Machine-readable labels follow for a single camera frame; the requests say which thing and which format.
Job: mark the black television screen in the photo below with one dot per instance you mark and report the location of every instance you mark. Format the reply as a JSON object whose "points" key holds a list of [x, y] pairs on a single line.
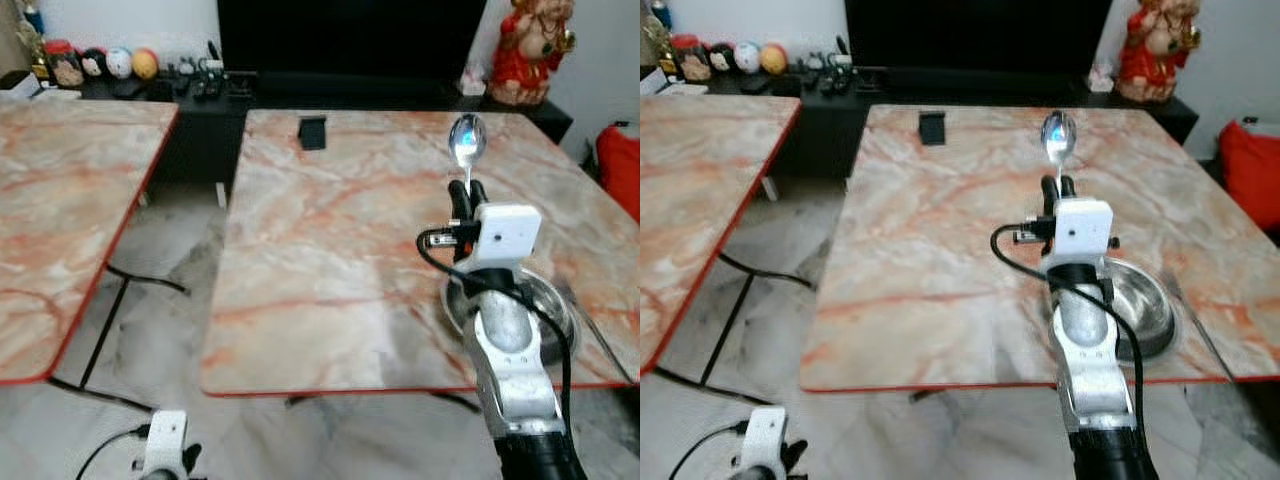
{"points": [[975, 32], [350, 35]]}

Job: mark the black gadgets on cabinet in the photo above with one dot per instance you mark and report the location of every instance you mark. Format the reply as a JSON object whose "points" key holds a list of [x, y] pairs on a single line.
{"points": [[205, 75], [835, 70]]}

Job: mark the stainless steel bowl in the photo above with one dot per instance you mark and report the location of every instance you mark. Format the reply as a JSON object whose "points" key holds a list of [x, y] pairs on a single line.
{"points": [[1145, 310], [555, 315]]}

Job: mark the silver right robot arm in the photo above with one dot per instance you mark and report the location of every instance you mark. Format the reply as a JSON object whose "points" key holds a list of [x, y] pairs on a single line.
{"points": [[1092, 365], [512, 365]]}

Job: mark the red cushion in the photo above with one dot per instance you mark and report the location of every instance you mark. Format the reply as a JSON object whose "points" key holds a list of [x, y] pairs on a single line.
{"points": [[1252, 172], [622, 170]]}

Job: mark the red and gold figurine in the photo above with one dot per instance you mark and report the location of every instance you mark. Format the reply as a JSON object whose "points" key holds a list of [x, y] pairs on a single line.
{"points": [[1155, 52], [528, 55]]}

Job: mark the small black stand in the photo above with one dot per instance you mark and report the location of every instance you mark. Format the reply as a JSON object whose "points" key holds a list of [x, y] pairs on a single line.
{"points": [[312, 132], [933, 127]]}

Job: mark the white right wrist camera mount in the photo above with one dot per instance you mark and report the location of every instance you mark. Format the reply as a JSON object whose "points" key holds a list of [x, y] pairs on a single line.
{"points": [[507, 236], [1082, 230]]}

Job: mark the small white pink ornament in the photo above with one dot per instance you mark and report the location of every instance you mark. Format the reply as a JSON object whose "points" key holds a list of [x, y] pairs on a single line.
{"points": [[1100, 78], [473, 82]]}

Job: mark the shiny metal spoon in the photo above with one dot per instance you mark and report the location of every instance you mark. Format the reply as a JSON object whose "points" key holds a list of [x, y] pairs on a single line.
{"points": [[1059, 135], [466, 140]]}

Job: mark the orange round ball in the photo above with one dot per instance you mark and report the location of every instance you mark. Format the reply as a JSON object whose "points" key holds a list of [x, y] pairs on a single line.
{"points": [[773, 58], [145, 64]]}

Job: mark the black round toy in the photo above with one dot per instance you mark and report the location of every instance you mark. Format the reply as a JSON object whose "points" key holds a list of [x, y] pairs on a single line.
{"points": [[94, 63], [722, 57]]}

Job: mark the white round ball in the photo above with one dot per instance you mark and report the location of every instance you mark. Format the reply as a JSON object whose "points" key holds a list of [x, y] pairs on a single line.
{"points": [[119, 63], [747, 57]]}

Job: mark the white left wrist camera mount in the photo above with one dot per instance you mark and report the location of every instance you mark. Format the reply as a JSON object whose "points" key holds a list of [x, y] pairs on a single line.
{"points": [[165, 440], [766, 438]]}

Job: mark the black metal table leg frame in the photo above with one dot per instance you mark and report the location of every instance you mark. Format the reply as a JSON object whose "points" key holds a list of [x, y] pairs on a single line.
{"points": [[735, 320], [105, 335]]}

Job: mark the thin dark metal utensil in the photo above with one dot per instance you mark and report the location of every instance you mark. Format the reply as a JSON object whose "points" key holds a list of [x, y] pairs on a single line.
{"points": [[600, 330], [1200, 325]]}

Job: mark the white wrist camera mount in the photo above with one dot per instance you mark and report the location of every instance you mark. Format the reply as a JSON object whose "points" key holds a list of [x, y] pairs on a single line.
{"points": [[165, 440], [1082, 230], [766, 438], [507, 236]]}

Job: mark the marble red-edged side table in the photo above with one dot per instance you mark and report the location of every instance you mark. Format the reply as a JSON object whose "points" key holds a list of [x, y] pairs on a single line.
{"points": [[700, 210], [60, 220]]}

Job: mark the large marble red-edged table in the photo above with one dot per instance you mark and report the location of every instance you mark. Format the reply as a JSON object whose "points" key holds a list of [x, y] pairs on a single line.
{"points": [[340, 250], [940, 250]]}

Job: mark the blue bottle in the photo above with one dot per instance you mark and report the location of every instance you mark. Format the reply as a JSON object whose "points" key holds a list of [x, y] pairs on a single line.
{"points": [[661, 14], [35, 20]]}

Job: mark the black low tv cabinet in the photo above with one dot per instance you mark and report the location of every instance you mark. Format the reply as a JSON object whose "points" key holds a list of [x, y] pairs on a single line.
{"points": [[830, 125], [200, 130]]}

